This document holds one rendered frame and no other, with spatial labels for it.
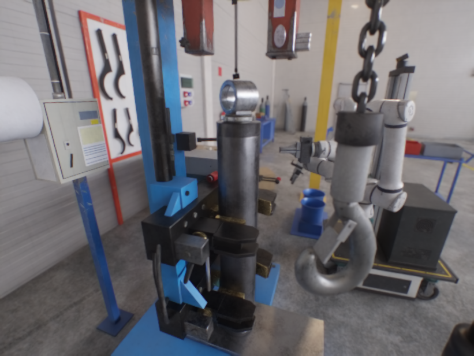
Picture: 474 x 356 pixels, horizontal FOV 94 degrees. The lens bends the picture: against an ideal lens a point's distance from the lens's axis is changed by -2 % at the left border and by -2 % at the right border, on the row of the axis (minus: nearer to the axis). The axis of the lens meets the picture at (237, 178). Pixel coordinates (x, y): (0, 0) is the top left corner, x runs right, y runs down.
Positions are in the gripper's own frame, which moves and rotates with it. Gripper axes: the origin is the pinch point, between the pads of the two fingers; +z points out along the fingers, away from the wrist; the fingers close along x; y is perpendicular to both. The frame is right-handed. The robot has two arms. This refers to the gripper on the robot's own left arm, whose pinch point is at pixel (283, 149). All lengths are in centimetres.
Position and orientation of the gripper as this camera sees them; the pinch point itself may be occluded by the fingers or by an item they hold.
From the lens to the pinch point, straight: 117.5
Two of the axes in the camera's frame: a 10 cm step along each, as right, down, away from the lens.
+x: 0.0, 9.4, 3.3
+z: -10.0, 0.1, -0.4
